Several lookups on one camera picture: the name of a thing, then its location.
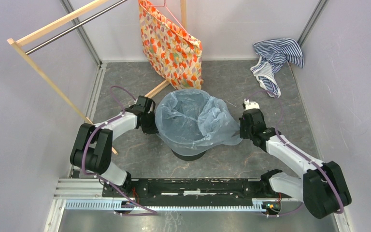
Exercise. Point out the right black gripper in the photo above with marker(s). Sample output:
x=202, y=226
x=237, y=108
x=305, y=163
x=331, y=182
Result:
x=242, y=133

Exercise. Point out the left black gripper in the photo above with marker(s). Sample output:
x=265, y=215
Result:
x=152, y=129

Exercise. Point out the light blue plastic bag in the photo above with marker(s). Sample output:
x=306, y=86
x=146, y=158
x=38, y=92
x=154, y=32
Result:
x=191, y=121

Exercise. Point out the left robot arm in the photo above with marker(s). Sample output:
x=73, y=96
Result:
x=92, y=149

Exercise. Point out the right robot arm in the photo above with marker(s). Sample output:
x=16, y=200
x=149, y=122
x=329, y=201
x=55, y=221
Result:
x=319, y=185

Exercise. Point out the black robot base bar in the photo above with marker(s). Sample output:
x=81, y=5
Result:
x=184, y=192

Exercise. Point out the floral orange cloth bag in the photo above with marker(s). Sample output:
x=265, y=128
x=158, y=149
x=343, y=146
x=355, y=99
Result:
x=175, y=54

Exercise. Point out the blue striped cloth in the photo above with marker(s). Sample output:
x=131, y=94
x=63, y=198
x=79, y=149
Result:
x=273, y=54

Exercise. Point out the pink clothes hanger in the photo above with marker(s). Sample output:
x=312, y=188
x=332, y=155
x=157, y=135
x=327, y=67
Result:
x=172, y=14

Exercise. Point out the wooden clothes rack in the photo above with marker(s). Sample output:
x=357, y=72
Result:
x=32, y=114

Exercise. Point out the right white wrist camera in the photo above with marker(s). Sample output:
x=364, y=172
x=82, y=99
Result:
x=248, y=105

